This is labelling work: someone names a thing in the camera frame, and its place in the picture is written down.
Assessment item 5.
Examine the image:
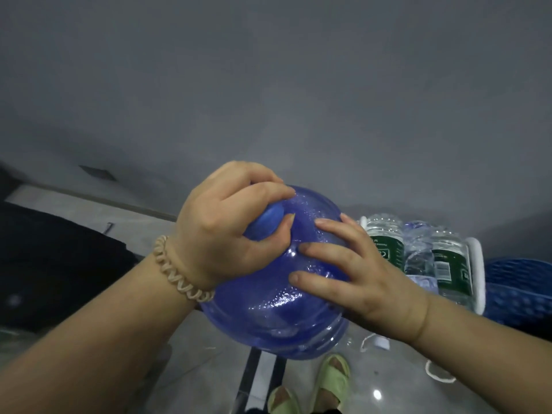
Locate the person's right hand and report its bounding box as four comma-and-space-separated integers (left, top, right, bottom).
287, 213, 432, 346

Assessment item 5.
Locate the large blue water jug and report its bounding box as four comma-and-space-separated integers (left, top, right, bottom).
199, 185, 352, 361

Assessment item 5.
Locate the small blue tinted water bottle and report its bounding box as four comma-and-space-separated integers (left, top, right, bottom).
403, 220, 439, 294

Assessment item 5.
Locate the beige beaded bracelet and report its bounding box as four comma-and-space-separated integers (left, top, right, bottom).
153, 235, 216, 303

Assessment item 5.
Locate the green label water bottle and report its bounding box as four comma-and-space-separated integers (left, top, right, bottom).
360, 213, 406, 352
424, 228, 475, 384

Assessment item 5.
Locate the person's left hand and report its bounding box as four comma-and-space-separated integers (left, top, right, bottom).
170, 160, 298, 294

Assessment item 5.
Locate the person's left forearm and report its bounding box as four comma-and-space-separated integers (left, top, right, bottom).
0, 254, 204, 414

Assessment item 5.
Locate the white tiered storage cart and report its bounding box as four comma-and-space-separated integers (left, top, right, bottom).
358, 215, 487, 316

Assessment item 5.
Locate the blue perforated basket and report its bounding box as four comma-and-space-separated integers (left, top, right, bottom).
482, 258, 552, 331

